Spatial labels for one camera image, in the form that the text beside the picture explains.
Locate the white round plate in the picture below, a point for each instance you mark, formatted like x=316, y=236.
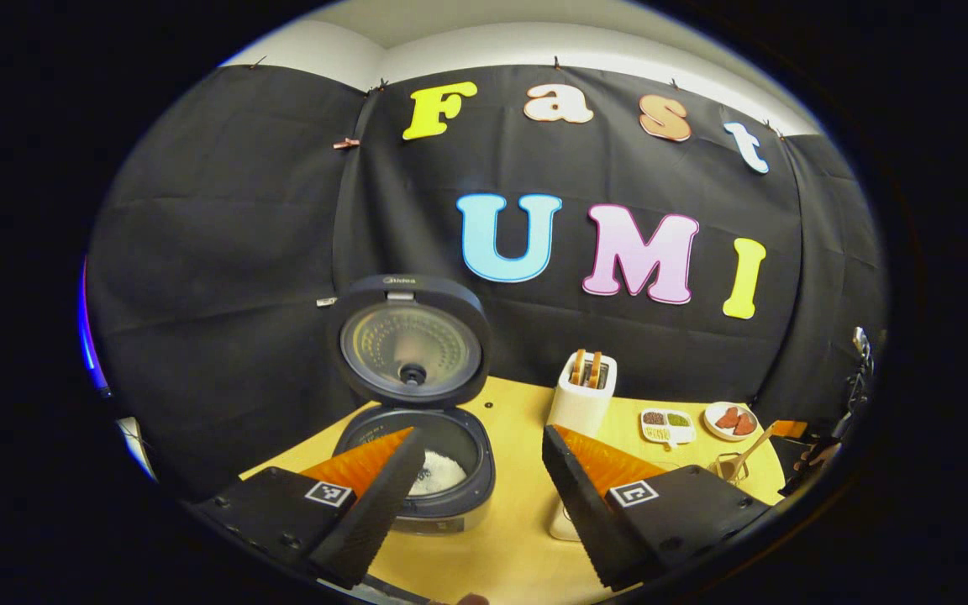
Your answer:
x=715, y=430

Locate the black backdrop cloth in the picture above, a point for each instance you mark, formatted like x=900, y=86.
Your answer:
x=223, y=252

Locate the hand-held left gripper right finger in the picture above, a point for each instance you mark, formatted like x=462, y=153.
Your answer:
x=585, y=512

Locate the toast bread slice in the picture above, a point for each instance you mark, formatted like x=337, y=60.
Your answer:
x=594, y=370
x=576, y=367

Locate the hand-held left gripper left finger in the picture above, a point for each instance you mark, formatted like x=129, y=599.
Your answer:
x=383, y=512

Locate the wooden spoon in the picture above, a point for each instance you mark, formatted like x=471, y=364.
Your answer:
x=751, y=452

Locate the white divided bean dish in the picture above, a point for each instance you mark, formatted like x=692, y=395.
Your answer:
x=667, y=426

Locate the dark rice cooker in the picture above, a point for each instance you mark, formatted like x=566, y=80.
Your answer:
x=412, y=349

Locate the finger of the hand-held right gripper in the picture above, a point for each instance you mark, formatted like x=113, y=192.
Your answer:
x=789, y=429

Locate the white toaster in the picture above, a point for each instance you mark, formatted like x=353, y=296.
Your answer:
x=581, y=407

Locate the red meat piece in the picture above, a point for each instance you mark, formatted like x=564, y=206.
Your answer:
x=728, y=418
x=745, y=423

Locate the copper cloth clip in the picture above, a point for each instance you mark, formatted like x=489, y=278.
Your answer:
x=346, y=144

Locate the white rice heap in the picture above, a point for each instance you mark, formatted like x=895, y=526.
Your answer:
x=442, y=472

